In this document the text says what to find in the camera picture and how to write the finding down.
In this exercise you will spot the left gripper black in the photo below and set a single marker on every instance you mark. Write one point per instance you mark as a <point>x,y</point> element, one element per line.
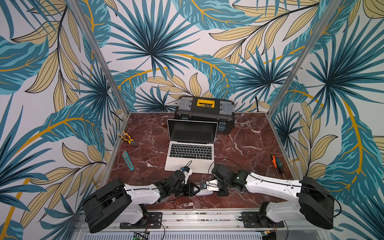
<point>190,189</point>

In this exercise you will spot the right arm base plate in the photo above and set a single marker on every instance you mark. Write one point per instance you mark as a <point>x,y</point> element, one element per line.
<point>254,220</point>

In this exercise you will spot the aluminium front rail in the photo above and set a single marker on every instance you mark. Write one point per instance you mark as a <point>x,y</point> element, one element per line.
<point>211,224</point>

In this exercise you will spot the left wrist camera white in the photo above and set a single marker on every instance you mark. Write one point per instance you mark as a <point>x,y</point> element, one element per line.
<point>186,171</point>

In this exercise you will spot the teal utility knife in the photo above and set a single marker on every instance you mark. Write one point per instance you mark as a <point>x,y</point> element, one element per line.
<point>128,161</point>

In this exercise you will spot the yellow handled pliers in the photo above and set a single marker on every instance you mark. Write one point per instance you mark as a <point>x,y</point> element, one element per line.
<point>126,137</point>

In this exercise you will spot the black toolbox yellow handle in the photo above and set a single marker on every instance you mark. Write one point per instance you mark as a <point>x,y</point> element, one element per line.
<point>207,110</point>

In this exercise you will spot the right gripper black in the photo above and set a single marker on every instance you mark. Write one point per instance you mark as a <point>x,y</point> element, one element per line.
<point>218,186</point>

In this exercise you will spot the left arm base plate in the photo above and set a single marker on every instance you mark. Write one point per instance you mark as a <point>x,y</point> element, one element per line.
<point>150,220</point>

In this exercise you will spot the green handled screwdriver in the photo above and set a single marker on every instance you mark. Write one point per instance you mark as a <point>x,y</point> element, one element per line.
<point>280,166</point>

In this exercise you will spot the silver laptop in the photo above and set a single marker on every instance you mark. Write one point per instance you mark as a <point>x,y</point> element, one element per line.
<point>191,145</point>

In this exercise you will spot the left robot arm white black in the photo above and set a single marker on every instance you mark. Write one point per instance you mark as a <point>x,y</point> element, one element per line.
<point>105,205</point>

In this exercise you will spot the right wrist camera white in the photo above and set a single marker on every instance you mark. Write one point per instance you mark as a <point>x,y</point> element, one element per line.
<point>212,185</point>

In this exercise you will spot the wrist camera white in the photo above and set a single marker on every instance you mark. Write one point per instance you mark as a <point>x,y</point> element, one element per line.
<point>186,171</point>
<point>212,185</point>

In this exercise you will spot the white wireless mouse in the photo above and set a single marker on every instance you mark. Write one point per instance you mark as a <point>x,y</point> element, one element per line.
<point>205,192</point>

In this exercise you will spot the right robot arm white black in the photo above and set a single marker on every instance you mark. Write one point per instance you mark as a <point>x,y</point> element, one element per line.
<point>302,199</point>

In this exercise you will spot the orange handled screwdriver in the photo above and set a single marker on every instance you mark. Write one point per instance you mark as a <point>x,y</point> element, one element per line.
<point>274,162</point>

